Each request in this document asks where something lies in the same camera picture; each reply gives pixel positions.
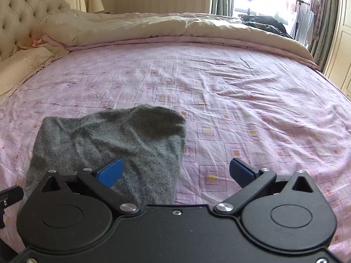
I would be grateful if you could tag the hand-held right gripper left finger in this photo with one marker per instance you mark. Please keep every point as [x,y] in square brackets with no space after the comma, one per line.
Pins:
[111,172]

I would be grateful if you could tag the grey knit sweater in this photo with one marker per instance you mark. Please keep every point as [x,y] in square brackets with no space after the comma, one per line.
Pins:
[109,134]

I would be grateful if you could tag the pink patterned bed sheet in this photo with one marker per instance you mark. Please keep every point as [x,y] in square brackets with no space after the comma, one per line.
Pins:
[233,101]

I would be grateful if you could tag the orange cloth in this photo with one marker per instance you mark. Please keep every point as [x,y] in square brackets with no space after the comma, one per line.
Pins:
[37,41]

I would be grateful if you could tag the cream duvet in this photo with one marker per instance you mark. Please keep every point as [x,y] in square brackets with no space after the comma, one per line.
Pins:
[164,26]

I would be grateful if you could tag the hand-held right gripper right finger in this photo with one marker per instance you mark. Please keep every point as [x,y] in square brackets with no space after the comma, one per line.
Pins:
[241,172]

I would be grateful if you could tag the pile of dark clothes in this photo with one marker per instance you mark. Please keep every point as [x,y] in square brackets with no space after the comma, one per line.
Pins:
[266,24]

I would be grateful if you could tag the cream pillow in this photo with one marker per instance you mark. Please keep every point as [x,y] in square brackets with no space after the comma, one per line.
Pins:
[22,65]

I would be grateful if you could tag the cream tufted headboard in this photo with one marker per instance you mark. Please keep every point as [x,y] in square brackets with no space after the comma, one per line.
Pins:
[24,8]

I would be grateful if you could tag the cream bedside lamp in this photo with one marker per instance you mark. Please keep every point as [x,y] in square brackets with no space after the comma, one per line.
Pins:
[95,3]

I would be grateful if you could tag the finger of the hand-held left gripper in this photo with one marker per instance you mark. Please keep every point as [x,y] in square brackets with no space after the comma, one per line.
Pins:
[11,196]

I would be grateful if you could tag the cream wardrobe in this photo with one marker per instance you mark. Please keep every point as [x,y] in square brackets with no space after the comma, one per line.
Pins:
[342,60]

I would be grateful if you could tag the hanging laundry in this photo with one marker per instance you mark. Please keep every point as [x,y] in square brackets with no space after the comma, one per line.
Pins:
[305,22]

